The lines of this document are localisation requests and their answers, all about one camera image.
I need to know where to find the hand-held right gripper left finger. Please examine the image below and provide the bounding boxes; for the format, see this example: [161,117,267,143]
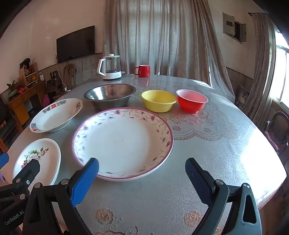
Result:
[23,157,100,235]

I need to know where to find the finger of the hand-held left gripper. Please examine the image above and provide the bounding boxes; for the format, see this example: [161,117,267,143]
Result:
[0,159,41,211]
[0,152,9,169]

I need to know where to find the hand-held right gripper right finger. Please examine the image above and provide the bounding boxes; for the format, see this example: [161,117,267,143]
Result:
[185,158,262,235]

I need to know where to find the oval rose print plate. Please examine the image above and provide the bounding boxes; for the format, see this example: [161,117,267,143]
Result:
[13,138,61,186]

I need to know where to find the large pink-rimmed floral plate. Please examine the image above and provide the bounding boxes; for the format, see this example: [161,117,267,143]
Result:
[72,108,174,181]

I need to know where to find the scalloped white floral plate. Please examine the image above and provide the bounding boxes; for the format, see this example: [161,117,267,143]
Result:
[29,98,83,133]

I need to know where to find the red plastic bowl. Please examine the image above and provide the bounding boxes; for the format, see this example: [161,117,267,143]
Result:
[176,89,208,114]

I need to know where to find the yellow plastic bowl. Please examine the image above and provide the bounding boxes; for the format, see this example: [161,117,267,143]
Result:
[141,90,177,113]

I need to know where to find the stainless steel bowl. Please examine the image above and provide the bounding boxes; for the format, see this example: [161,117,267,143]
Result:
[83,84,136,111]

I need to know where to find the black sofa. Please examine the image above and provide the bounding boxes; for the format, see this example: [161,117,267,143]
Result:
[0,99,18,145]

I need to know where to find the wooden cabinet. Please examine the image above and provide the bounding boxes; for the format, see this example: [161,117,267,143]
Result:
[6,80,47,127]

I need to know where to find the green potted plant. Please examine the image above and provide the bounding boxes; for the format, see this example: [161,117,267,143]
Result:
[6,80,20,95]

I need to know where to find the wooden shelf box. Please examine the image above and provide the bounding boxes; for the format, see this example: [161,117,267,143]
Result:
[19,62,39,87]

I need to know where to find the leaning decorated board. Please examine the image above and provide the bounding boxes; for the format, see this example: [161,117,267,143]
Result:
[235,85,251,106]

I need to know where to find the dark chair with pink cloth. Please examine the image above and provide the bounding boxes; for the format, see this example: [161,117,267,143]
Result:
[264,112,289,154]

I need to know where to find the wooden chair back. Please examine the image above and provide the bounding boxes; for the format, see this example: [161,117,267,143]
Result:
[62,64,77,87]

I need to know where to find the white glass electric kettle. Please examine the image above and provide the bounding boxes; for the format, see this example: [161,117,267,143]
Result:
[97,54,123,80]

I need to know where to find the red mug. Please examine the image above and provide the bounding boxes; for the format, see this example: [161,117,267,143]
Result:
[133,65,151,78]

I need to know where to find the narrow beige curtain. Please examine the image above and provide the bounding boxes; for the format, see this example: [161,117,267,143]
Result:
[243,12,277,123]

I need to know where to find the window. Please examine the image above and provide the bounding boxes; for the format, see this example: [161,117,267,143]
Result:
[270,32,289,106]

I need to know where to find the wide beige curtain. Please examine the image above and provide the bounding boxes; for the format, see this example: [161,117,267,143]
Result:
[103,0,235,102]

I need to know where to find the grey electrical panel box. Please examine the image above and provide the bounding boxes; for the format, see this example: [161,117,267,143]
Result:
[222,12,247,43]

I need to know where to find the black wall television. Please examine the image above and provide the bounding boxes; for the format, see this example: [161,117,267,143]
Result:
[56,25,95,63]

